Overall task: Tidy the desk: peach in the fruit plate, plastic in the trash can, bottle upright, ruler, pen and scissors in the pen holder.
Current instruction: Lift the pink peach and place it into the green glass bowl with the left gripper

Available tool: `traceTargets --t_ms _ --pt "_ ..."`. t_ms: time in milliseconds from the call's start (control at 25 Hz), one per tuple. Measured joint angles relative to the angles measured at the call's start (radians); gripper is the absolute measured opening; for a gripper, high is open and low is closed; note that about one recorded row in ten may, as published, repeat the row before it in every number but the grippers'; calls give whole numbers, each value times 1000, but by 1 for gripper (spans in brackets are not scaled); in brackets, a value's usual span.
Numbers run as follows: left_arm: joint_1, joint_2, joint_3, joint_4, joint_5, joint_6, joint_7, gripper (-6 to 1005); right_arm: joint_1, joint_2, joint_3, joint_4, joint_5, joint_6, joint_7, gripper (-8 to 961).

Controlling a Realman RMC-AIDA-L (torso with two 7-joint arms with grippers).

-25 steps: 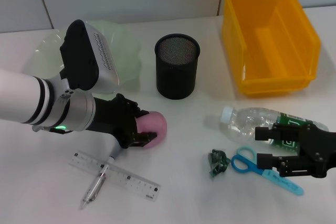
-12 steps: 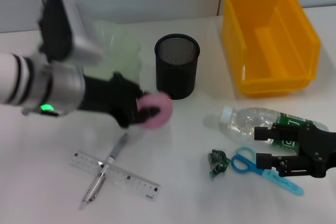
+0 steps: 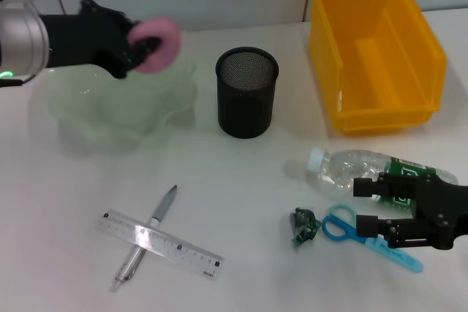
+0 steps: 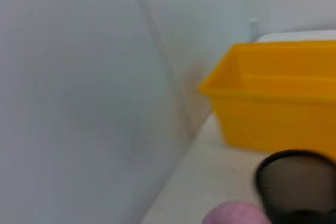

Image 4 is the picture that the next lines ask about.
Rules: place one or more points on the pink peach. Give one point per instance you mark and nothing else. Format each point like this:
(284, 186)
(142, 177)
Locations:
(236, 213)

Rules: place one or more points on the yellow plastic storage bin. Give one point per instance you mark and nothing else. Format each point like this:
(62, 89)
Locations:
(275, 98)

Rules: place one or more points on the black mesh pen cup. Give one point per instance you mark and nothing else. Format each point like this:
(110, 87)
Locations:
(296, 182)

